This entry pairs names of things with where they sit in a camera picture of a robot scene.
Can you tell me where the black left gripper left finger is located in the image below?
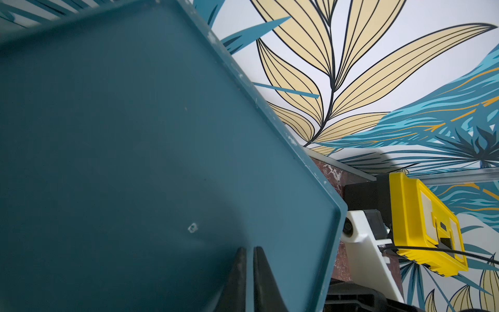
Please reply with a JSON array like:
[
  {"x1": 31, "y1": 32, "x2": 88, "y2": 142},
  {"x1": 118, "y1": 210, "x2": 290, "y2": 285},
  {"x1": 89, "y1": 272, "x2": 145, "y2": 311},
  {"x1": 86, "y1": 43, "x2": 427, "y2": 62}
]
[{"x1": 215, "y1": 247, "x2": 247, "y2": 312}]

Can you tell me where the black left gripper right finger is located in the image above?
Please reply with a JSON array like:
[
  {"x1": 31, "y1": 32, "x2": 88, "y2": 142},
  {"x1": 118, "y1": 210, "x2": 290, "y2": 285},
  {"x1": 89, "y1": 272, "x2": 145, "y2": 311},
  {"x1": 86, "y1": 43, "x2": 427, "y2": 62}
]
[{"x1": 253, "y1": 246, "x2": 288, "y2": 312}]

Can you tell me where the teal drawer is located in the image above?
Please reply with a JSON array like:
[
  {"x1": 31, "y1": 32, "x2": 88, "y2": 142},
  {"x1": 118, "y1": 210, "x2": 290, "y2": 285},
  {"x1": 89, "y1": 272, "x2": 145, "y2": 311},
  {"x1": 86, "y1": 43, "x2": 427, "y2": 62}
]
[{"x1": 1, "y1": 1, "x2": 346, "y2": 311}]

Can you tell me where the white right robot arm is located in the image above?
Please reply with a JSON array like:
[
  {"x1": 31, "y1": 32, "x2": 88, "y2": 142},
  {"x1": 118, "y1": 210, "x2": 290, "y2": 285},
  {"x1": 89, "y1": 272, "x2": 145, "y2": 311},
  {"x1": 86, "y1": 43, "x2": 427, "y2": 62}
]
[{"x1": 323, "y1": 211, "x2": 421, "y2": 311}]

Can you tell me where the yellow black toolbox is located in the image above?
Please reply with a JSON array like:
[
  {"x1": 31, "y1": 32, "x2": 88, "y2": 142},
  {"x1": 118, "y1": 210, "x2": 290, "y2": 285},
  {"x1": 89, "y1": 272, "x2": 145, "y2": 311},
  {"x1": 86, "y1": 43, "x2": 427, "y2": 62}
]
[{"x1": 344, "y1": 172, "x2": 469, "y2": 277}]

